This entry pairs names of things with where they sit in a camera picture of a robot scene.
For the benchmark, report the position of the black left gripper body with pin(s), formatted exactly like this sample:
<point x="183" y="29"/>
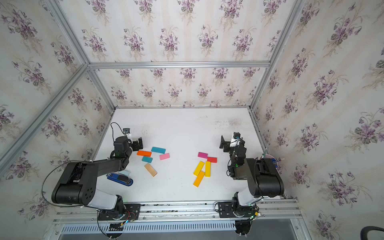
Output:
<point x="135" y="144"/>

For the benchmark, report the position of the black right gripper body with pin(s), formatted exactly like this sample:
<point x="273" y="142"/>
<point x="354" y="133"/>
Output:
<point x="227" y="144"/>

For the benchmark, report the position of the short teal block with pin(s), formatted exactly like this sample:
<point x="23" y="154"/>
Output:
<point x="147" y="159"/>

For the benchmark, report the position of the long teal block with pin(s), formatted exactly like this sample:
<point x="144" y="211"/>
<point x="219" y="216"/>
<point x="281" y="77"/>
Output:
<point x="158" y="150"/>

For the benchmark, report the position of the pink block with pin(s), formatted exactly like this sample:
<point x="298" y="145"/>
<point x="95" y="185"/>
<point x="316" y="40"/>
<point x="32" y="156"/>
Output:
<point x="164" y="156"/>

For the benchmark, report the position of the natural wood block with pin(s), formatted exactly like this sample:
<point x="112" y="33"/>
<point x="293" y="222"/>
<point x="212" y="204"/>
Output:
<point x="151" y="170"/>

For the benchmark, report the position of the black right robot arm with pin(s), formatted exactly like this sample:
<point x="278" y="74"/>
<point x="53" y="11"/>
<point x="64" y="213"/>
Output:
<point x="263" y="179"/>

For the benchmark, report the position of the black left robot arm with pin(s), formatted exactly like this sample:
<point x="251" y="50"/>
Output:
<point x="78" y="183"/>

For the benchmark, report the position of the red block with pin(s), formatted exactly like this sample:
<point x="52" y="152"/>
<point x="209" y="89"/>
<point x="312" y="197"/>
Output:
<point x="212" y="159"/>

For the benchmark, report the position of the magenta block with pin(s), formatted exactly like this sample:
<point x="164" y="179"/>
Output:
<point x="202" y="155"/>

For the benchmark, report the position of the yellow block right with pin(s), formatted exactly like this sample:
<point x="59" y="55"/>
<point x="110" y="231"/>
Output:
<point x="208" y="169"/>

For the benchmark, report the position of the yellow block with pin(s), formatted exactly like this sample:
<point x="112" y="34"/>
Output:
<point x="199" y="168"/>
<point x="208" y="169"/>

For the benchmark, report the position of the blue stapler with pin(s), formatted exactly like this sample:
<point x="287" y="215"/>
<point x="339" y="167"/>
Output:
<point x="120" y="179"/>

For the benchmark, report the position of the yellow block left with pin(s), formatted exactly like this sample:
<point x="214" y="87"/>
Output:
<point x="199" y="168"/>

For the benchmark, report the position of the pink pen cup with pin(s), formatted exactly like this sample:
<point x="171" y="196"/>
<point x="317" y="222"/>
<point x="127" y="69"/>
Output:
<point x="274" y="160"/>

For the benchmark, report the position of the amber orange block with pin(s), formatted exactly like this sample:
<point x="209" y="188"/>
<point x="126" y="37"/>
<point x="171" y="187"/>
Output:
<point x="199" y="178"/>

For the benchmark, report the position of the black chair edge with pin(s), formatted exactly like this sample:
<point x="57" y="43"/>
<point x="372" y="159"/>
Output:
<point x="372" y="233"/>

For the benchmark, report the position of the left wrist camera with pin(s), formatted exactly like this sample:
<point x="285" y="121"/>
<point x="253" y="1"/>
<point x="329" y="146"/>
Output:
<point x="127" y="133"/>

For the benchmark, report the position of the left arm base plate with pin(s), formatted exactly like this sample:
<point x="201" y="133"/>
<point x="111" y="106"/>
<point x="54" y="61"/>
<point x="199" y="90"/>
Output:
<point x="129" y="212"/>

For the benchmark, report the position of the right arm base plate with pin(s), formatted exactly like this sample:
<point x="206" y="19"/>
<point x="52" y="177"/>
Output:
<point x="233" y="210"/>

